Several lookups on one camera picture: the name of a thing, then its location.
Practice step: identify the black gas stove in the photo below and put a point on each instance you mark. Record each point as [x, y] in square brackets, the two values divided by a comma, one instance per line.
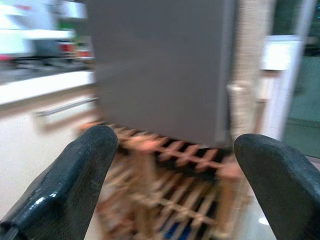
[50, 63]

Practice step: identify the white framed glass door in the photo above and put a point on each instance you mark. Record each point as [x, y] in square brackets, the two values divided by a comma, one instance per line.
[282, 100]

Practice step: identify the wooden slatted rack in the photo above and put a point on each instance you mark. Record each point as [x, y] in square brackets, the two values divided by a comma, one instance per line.
[175, 200]

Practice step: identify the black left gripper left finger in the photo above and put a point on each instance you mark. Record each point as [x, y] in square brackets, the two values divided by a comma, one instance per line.
[65, 180]

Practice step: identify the cream kitchen cabinet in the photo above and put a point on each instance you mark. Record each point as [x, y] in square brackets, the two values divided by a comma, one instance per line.
[20, 137]

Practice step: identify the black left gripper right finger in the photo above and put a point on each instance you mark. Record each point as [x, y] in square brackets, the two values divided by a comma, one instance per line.
[280, 185]

